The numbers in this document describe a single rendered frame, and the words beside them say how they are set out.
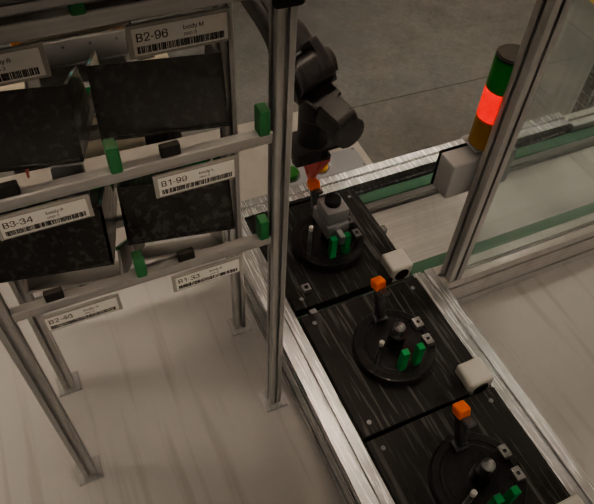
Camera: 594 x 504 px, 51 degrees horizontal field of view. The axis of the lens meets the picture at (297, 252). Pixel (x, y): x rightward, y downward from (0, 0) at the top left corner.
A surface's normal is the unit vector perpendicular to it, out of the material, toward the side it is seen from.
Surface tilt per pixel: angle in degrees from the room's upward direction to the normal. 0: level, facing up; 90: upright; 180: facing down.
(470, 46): 0
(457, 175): 90
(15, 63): 90
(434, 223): 0
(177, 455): 0
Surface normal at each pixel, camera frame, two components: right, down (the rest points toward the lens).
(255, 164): 0.04, -0.64
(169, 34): 0.41, 0.71
